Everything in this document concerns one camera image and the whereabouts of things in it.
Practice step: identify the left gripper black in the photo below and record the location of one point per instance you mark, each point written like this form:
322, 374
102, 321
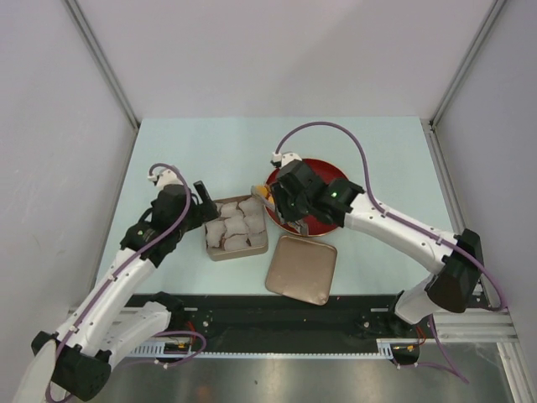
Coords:
201, 208

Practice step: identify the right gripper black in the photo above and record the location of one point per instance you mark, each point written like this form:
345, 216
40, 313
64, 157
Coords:
285, 206

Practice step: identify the orange biscuit cookie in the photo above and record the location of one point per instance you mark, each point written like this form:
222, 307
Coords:
262, 191

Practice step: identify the metal serving tongs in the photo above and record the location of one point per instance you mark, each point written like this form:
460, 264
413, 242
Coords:
279, 203

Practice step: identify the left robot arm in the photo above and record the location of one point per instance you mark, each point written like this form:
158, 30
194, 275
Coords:
88, 346

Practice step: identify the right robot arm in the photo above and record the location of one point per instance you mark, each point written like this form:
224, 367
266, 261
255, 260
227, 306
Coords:
452, 260

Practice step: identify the red round tray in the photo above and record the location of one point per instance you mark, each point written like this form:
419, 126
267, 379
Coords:
327, 172

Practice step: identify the white paper cookie cups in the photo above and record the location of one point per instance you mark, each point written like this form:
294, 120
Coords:
237, 226

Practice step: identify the gold cookie tin box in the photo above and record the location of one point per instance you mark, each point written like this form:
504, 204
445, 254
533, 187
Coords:
237, 228

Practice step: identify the gold tin lid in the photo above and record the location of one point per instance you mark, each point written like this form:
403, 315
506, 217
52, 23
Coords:
302, 269

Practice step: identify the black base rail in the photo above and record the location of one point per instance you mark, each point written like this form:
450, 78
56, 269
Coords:
278, 324

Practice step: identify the aluminium frame right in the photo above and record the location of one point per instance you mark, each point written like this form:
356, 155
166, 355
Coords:
478, 326

